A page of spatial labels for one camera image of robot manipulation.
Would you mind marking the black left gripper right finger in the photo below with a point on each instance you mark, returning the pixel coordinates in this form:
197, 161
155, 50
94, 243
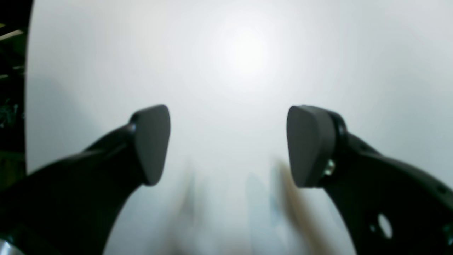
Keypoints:
389, 207

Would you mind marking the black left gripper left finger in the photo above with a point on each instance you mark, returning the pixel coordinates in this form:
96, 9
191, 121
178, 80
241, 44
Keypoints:
70, 206

